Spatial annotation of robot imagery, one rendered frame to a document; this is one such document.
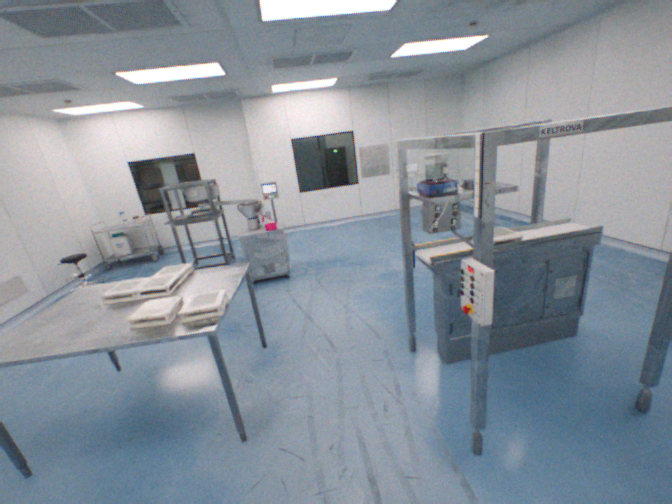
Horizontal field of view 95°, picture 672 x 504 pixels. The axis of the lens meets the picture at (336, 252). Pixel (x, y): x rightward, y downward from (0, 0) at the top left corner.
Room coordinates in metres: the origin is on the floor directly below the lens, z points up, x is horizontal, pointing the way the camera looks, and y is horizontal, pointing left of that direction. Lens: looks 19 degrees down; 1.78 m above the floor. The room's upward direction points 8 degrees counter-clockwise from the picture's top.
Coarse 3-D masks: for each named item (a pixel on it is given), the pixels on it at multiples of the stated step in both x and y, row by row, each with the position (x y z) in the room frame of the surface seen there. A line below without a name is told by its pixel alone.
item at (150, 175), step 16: (144, 160) 6.73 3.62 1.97; (160, 160) 6.76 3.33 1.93; (176, 160) 6.80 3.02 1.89; (192, 160) 6.84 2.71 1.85; (144, 176) 6.72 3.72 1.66; (160, 176) 6.75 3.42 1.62; (176, 176) 6.79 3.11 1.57; (192, 176) 6.83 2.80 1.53; (144, 192) 6.70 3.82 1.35; (144, 208) 6.69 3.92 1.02; (160, 208) 6.73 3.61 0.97; (176, 208) 6.77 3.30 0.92
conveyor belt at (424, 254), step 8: (560, 224) 2.34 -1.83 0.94; (568, 224) 2.32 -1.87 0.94; (576, 224) 2.29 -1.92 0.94; (520, 232) 2.28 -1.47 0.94; (528, 232) 2.26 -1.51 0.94; (536, 232) 2.24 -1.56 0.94; (544, 232) 2.21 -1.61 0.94; (552, 232) 2.19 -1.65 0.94; (560, 232) 2.17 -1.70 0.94; (592, 232) 2.09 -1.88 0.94; (472, 240) 2.25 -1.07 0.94; (432, 248) 2.20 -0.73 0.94; (440, 248) 2.17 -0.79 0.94; (448, 248) 2.15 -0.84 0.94; (456, 248) 2.13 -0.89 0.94; (464, 248) 2.11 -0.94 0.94; (472, 248) 2.09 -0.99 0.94; (504, 248) 2.02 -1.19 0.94; (424, 256) 2.07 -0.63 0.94
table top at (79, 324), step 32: (96, 288) 2.48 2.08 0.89; (192, 288) 2.19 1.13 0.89; (224, 288) 2.11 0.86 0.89; (32, 320) 2.00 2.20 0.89; (64, 320) 1.93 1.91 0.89; (96, 320) 1.86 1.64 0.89; (0, 352) 1.61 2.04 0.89; (32, 352) 1.56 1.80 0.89; (64, 352) 1.51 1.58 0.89; (96, 352) 1.51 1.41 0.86
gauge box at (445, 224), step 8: (424, 208) 1.98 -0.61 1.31; (432, 208) 1.91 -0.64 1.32; (448, 208) 1.92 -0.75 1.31; (424, 216) 1.98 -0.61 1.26; (432, 216) 1.91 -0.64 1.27; (448, 216) 1.92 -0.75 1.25; (456, 216) 1.93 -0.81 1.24; (424, 224) 1.99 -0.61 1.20; (432, 224) 1.91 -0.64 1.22; (440, 224) 1.92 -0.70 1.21; (448, 224) 1.92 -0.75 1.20; (456, 224) 1.93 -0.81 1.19; (432, 232) 1.91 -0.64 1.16
